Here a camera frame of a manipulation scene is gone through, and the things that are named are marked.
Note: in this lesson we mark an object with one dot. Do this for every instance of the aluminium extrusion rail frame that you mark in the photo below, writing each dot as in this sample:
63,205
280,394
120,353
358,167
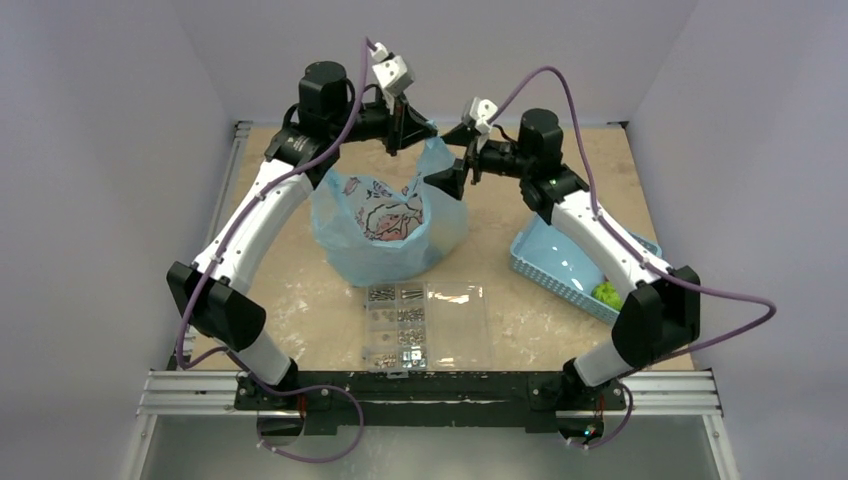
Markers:
210,394

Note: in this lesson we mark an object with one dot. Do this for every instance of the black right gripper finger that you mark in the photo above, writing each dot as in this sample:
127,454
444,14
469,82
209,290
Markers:
450,181
462,135

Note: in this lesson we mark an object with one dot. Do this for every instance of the light blue printed plastic bag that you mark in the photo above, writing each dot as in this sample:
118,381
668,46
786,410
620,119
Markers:
372,233

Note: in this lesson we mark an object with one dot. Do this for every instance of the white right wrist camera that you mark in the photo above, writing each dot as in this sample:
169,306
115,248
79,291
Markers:
478,114

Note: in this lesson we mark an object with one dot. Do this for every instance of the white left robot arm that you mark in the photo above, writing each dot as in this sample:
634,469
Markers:
210,292

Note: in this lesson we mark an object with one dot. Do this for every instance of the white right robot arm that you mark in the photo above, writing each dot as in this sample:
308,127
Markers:
659,315

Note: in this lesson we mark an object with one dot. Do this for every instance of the light blue plastic basket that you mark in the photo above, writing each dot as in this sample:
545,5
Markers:
553,261

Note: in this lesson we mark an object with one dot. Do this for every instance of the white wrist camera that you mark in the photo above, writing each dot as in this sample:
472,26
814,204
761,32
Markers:
392,73
478,114

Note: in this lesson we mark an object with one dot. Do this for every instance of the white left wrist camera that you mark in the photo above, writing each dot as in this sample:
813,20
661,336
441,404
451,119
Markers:
392,73

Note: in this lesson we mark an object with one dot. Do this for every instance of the clear plastic organizer box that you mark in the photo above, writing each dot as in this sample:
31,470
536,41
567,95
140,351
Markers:
426,326

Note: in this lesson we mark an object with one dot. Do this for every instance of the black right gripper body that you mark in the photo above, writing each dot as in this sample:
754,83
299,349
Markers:
474,159

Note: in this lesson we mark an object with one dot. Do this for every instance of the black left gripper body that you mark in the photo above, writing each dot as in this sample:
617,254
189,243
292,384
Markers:
375,122

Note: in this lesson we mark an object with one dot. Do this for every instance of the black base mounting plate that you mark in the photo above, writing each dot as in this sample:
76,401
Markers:
534,401

